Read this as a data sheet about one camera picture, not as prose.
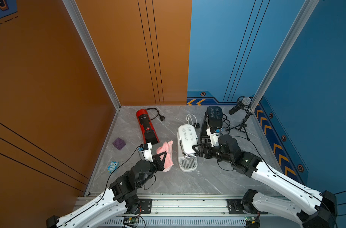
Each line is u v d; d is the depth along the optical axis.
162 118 1.12
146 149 0.63
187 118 1.10
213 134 0.65
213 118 0.83
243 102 0.89
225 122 1.06
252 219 0.72
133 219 0.72
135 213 0.66
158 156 0.67
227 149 0.54
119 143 0.93
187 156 0.69
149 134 0.83
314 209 0.39
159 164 0.62
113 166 0.87
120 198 0.50
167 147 0.72
